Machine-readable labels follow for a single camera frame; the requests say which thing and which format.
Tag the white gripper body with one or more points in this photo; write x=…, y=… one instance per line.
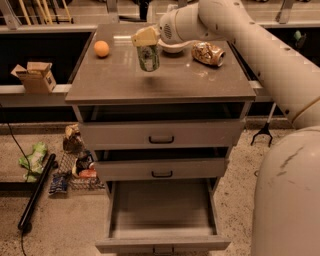
x=167, y=29

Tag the grey drawer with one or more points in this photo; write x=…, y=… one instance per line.
x=162, y=217
x=150, y=135
x=161, y=169

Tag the black floor bar left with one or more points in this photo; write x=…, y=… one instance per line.
x=28, y=212

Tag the grabber reacher tool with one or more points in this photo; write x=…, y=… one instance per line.
x=265, y=129

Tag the white bowl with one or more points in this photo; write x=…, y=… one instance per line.
x=173, y=48

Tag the grey bottom drawer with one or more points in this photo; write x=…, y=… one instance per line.
x=162, y=217

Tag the grey top drawer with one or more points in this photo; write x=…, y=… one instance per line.
x=150, y=135

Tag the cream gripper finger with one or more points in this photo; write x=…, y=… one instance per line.
x=147, y=36

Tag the wire mesh basket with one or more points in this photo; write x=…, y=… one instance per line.
x=65, y=168

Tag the green soda can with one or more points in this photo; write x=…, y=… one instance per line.
x=148, y=58

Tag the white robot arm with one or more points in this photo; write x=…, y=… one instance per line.
x=286, y=216

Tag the brown snack bag on floor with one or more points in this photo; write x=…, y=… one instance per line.
x=72, y=142

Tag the blue snack packet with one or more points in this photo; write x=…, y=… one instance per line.
x=59, y=184

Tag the crushed gold snack bag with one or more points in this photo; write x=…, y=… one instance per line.
x=208, y=53

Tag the red and black packets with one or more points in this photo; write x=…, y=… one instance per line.
x=84, y=166

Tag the orange fruit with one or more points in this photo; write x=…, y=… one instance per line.
x=101, y=49

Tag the grey drawer cabinet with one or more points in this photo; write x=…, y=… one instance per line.
x=115, y=89

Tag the green chip bag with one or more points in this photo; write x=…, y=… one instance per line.
x=33, y=163

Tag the grey middle drawer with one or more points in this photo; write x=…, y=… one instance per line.
x=161, y=169

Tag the small cardboard box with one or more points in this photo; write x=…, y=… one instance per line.
x=37, y=77

